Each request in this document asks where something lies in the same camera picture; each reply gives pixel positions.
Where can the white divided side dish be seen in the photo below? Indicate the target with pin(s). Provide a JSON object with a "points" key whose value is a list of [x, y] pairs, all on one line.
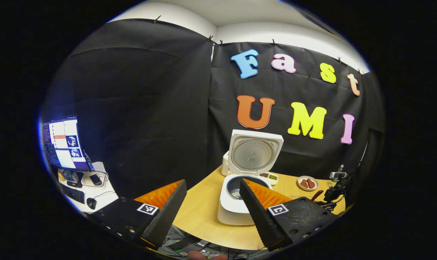
{"points": [[268, 177]]}

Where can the green label water bottle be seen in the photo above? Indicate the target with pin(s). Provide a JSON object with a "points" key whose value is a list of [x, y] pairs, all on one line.
{"points": [[341, 168]]}

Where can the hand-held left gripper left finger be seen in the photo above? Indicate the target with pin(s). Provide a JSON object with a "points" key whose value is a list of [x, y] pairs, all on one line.
{"points": [[167, 216]]}

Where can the black backdrop cloth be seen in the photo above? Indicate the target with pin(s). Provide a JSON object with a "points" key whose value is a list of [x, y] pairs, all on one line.
{"points": [[149, 108]]}

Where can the brown wooden spoon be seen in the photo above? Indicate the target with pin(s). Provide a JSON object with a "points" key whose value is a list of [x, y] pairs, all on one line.
{"points": [[317, 195]]}

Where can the black keyboard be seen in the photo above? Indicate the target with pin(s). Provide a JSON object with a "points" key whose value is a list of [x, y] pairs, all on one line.
{"points": [[73, 195]]}

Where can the brown meat piece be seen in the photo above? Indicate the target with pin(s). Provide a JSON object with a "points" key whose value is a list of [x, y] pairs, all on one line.
{"points": [[311, 183], [304, 183]]}

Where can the round white plate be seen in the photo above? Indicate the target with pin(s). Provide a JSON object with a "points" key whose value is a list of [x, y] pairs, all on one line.
{"points": [[300, 186]]}

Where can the computer monitor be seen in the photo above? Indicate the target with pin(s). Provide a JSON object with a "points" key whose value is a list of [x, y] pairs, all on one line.
{"points": [[64, 141]]}

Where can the white rice cooker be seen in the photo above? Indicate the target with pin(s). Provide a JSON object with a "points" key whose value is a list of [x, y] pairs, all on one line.
{"points": [[254, 155]]}

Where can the black computer mouse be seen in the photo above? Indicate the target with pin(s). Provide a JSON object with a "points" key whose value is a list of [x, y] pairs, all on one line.
{"points": [[91, 203]]}

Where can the small yellow object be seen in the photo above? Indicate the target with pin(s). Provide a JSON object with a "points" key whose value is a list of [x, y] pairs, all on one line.
{"points": [[61, 176]]}

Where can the white side desk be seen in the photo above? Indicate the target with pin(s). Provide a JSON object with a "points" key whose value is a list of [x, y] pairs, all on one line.
{"points": [[102, 196]]}

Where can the small white desk tray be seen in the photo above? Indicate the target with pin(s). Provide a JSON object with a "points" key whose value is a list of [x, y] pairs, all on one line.
{"points": [[85, 180]]}

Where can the black smartphone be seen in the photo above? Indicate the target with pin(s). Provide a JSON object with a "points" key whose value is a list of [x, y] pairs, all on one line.
{"points": [[95, 179]]}

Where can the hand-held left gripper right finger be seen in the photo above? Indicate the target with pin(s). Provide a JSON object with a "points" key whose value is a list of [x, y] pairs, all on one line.
{"points": [[258, 216]]}

